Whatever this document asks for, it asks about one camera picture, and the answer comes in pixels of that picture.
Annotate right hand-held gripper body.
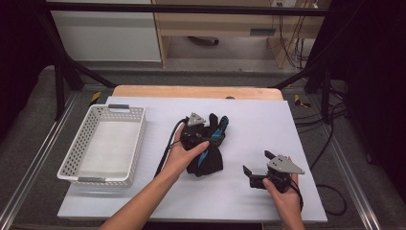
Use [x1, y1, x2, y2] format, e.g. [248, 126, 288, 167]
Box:
[249, 154, 305, 194]

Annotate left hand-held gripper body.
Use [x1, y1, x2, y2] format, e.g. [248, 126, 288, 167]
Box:
[179, 112, 213, 151]

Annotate white perforated plastic basket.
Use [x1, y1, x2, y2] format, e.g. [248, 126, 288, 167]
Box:
[56, 103, 147, 188]

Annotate person's left hand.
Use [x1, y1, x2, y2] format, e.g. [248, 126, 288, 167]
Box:
[160, 124, 211, 180]

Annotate person's right hand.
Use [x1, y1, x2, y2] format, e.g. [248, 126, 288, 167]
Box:
[261, 155, 304, 222]

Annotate white foam board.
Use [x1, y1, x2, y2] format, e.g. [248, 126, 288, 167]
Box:
[56, 96, 328, 223]

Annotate wooden board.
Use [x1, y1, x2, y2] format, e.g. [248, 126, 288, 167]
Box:
[111, 84, 284, 102]

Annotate dark object under desk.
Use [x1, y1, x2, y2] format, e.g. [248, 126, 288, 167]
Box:
[187, 35, 221, 47]

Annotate light wooden desk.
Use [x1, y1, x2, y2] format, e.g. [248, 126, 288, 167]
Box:
[150, 0, 332, 70]

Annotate grey label on desk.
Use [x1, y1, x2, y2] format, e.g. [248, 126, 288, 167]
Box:
[249, 28, 277, 36]

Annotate black curtain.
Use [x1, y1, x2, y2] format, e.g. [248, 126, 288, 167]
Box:
[310, 0, 406, 196]
[0, 0, 56, 137]

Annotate white cabinet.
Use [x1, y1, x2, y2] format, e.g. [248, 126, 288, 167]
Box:
[50, 0, 163, 63]

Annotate left hand-held gripper black cable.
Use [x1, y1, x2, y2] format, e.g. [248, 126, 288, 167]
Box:
[153, 117, 190, 179]

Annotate hand-held gripper black cable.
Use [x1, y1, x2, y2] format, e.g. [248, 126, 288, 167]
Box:
[288, 178, 305, 213]
[153, 117, 190, 179]

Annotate right hand-held gripper black cable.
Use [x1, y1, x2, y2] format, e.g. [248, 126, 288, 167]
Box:
[288, 178, 305, 213]

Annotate aluminium floor rail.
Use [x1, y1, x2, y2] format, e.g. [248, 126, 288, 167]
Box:
[0, 91, 79, 230]
[314, 119, 383, 230]

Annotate black looped floor cable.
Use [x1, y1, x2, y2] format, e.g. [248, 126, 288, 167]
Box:
[309, 126, 349, 217]

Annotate black floor cables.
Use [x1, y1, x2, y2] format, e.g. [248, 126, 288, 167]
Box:
[292, 80, 350, 135]

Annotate black metal frame stand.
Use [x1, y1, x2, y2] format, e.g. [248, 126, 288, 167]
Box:
[270, 58, 333, 125]
[37, 13, 118, 122]

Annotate bundle of hanging cables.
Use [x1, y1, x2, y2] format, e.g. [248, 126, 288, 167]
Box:
[277, 1, 321, 71]

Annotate black horizontal frame bar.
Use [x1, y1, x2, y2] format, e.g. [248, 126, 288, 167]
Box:
[47, 1, 330, 18]

